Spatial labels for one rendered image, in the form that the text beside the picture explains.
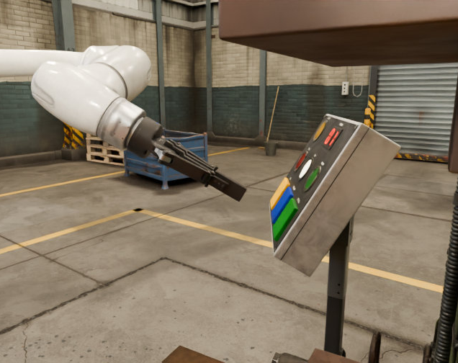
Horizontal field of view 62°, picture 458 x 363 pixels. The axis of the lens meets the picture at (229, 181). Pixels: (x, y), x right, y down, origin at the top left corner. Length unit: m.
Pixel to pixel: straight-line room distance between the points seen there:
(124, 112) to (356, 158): 0.42
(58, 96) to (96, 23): 8.20
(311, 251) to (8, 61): 0.73
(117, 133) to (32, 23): 7.53
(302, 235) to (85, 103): 0.45
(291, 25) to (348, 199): 0.54
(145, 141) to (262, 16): 0.56
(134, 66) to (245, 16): 0.69
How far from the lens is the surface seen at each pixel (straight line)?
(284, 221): 0.73
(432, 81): 8.20
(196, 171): 0.70
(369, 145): 0.68
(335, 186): 0.68
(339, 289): 0.92
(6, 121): 7.86
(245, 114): 9.81
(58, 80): 0.76
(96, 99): 0.74
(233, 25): 0.19
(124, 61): 0.86
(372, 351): 0.41
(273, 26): 0.18
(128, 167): 6.12
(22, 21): 8.15
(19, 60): 0.96
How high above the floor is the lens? 1.24
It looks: 13 degrees down
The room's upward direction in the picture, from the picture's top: straight up
